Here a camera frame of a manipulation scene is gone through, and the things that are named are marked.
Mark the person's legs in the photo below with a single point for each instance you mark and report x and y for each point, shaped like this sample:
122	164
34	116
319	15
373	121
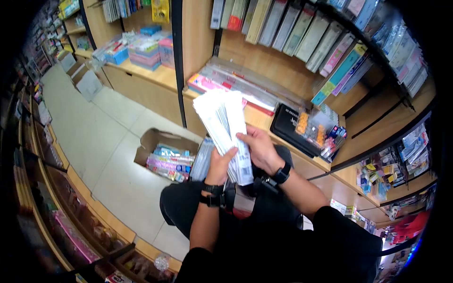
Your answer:
177	208

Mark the pile of colourful packets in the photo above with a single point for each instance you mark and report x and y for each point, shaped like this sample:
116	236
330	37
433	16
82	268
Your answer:
170	162

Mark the small cardboard carton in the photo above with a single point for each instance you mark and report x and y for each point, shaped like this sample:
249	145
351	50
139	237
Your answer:
66	60

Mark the large cardboard carton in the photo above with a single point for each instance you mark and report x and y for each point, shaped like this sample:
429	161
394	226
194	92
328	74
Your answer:
88	84

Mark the person's left hand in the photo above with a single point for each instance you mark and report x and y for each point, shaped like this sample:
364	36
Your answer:
216	168

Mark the stack of white packets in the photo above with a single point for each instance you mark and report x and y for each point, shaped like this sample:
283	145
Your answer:
221	116

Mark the person's left thumb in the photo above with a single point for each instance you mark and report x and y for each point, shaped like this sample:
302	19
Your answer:
228	154

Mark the person's right hand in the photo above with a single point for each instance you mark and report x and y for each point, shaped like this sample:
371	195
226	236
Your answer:
263	150

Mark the open cardboard box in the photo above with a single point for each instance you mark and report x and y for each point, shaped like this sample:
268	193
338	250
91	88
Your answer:
155	138

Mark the person's right thumb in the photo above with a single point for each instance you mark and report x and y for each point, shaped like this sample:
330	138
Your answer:
245	137

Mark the bundle of clear blue packets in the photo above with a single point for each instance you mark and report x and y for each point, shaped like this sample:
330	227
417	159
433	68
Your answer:
201	159

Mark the black wrist band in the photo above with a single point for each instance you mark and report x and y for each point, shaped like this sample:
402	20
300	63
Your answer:
212	194
278	176

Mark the person's body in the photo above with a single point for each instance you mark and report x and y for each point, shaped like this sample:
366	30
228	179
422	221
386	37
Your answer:
283	254

